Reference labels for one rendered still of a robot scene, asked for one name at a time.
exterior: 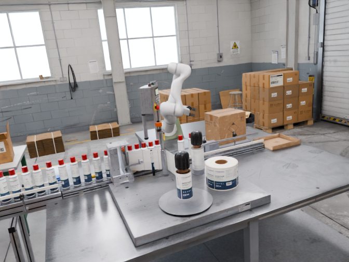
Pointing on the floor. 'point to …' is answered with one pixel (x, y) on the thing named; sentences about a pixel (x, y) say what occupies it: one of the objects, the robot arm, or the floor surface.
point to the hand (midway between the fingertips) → (194, 112)
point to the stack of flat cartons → (45, 144)
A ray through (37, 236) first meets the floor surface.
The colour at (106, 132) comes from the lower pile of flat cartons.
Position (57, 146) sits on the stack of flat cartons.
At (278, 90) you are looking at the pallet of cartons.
